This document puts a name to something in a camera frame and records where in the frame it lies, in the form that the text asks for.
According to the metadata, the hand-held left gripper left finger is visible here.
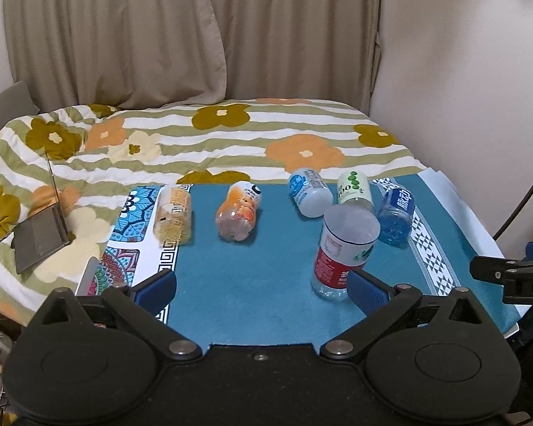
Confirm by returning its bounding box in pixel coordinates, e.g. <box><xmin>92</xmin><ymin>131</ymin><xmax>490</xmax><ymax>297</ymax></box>
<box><xmin>31</xmin><ymin>270</ymin><xmax>203</xmax><ymax>361</ymax></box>

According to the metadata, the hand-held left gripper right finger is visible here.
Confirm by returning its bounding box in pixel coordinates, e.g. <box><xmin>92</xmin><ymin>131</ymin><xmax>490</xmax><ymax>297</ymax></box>
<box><xmin>321</xmin><ymin>270</ymin><xmax>490</xmax><ymax>361</ymax></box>

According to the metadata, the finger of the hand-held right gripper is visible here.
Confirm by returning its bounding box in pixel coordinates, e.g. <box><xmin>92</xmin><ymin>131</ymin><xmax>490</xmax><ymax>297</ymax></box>
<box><xmin>469</xmin><ymin>255</ymin><xmax>523</xmax><ymax>283</ymax></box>

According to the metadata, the red label clear plastic cup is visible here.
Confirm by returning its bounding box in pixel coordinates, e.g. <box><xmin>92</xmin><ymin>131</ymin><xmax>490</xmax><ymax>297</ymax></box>
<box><xmin>310</xmin><ymin>204</ymin><xmax>381</xmax><ymax>303</ymax></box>

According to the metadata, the green dotted label plastic cup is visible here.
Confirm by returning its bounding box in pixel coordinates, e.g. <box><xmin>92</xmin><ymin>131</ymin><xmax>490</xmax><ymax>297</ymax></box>
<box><xmin>336</xmin><ymin>170</ymin><xmax>375</xmax><ymax>214</ymax></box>

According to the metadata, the orange print clear plastic cup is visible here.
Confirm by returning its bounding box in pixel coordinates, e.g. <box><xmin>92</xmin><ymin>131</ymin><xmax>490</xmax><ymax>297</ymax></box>
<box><xmin>215</xmin><ymin>180</ymin><xmax>263</xmax><ymax>243</ymax></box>

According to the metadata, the blue white label plastic cup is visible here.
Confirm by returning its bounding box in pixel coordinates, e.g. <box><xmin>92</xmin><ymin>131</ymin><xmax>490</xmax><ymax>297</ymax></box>
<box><xmin>288</xmin><ymin>167</ymin><xmax>334</xmax><ymax>218</ymax></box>

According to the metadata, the white board under mat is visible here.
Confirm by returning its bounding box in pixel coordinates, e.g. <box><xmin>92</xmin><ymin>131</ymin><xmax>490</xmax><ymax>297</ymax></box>
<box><xmin>420</xmin><ymin>169</ymin><xmax>521</xmax><ymax>337</ymax></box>

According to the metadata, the silver flat device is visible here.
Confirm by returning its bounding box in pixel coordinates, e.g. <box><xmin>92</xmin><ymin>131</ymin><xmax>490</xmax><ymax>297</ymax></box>
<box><xmin>75</xmin><ymin>256</ymin><xmax>103</xmax><ymax>296</ymax></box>

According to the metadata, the teal patterned mat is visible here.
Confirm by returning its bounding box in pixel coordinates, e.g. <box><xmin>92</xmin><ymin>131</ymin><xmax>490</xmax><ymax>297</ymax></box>
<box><xmin>89</xmin><ymin>176</ymin><xmax>523</xmax><ymax>336</ymax></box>

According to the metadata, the grey laptop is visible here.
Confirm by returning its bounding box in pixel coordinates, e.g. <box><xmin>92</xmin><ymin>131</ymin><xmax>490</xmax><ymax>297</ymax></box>
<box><xmin>13</xmin><ymin>153</ymin><xmax>74</xmax><ymax>275</ymax></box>

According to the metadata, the floral striped blanket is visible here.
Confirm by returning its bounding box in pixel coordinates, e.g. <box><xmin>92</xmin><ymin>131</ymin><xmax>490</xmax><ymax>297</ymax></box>
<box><xmin>0</xmin><ymin>98</ymin><xmax>429</xmax><ymax>327</ymax></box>

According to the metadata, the grey headboard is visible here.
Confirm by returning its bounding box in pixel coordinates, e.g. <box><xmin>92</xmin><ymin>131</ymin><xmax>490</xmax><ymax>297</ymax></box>
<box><xmin>0</xmin><ymin>81</ymin><xmax>41</xmax><ymax>154</ymax></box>

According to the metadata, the beige curtain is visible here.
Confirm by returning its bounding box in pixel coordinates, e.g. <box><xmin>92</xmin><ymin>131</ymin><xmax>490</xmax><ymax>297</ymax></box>
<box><xmin>2</xmin><ymin>0</ymin><xmax>383</xmax><ymax>113</ymax></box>

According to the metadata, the black cable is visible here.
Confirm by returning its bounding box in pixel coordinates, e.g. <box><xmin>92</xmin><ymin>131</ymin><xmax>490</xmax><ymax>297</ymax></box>
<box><xmin>492</xmin><ymin>154</ymin><xmax>533</xmax><ymax>241</ymax></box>

